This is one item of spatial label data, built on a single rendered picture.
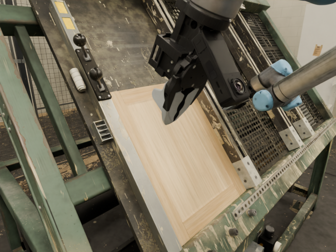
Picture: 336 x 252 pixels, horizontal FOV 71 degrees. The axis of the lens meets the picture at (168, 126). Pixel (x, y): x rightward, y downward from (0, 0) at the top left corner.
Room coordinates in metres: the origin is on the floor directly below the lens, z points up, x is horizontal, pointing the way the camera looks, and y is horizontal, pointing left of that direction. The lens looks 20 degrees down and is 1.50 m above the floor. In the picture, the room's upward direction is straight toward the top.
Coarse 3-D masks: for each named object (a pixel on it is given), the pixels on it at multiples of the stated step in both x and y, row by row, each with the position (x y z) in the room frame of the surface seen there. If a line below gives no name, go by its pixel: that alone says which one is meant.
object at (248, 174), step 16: (144, 0) 1.33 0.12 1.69; (160, 0) 1.32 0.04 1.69; (160, 16) 1.25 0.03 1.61; (160, 32) 1.25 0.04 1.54; (208, 96) 1.05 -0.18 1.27; (208, 112) 1.03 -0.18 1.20; (224, 128) 0.97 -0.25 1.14; (224, 144) 0.96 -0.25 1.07; (240, 144) 0.96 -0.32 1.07; (240, 160) 0.90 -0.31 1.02; (240, 176) 0.90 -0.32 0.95; (256, 176) 0.89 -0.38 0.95
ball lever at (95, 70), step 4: (92, 68) 0.69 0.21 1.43; (96, 68) 0.69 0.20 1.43; (92, 72) 0.68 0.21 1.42; (96, 72) 0.68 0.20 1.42; (100, 72) 0.69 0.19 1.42; (92, 76) 0.68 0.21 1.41; (96, 76) 0.68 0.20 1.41; (100, 76) 0.69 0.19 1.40; (96, 80) 0.69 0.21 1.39; (100, 84) 0.75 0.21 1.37; (100, 88) 0.77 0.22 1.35; (104, 88) 0.78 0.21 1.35
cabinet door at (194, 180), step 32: (128, 96) 0.86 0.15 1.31; (128, 128) 0.77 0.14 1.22; (160, 128) 0.85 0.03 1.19; (192, 128) 0.94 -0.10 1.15; (160, 160) 0.75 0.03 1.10; (192, 160) 0.83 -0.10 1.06; (224, 160) 0.92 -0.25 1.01; (160, 192) 0.66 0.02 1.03; (192, 192) 0.73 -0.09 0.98; (224, 192) 0.80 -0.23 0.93; (192, 224) 0.64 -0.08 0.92
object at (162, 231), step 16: (64, 16) 0.92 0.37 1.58; (64, 32) 0.88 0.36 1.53; (80, 64) 0.82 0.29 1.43; (112, 112) 0.75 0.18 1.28; (112, 128) 0.71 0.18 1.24; (112, 144) 0.71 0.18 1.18; (128, 144) 0.70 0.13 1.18; (128, 160) 0.66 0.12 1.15; (128, 176) 0.65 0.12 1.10; (144, 176) 0.65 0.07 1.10; (144, 192) 0.62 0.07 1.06; (144, 208) 0.60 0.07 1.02; (160, 208) 0.61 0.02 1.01; (160, 224) 0.57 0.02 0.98; (160, 240) 0.55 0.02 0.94; (176, 240) 0.56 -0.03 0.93
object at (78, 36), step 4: (76, 36) 0.73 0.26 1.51; (80, 36) 0.74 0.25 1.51; (84, 36) 0.75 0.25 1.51; (76, 40) 0.73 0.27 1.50; (80, 40) 0.73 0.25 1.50; (84, 40) 0.74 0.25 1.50; (76, 44) 0.74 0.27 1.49; (80, 44) 0.74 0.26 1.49; (84, 44) 0.75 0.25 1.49; (84, 48) 0.79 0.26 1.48; (84, 52) 0.80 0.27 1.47; (84, 56) 0.82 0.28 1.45; (88, 56) 0.83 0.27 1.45; (88, 60) 0.83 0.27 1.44
